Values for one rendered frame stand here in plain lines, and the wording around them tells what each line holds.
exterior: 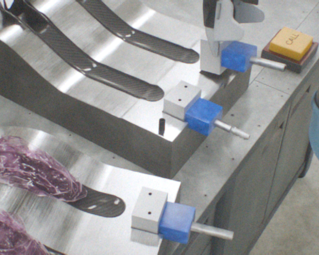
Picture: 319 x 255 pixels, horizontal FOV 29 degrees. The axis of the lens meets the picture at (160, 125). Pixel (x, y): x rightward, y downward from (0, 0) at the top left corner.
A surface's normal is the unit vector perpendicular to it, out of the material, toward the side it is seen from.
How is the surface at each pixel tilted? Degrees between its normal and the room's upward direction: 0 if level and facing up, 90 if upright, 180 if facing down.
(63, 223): 23
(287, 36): 0
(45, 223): 28
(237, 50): 11
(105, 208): 0
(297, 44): 0
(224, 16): 71
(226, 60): 82
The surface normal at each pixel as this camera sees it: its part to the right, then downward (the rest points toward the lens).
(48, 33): 0.40, -0.43
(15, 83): -0.55, 0.58
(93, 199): 0.14, -0.58
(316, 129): -0.98, 0.14
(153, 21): 0.01, -0.71
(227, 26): -0.54, 0.32
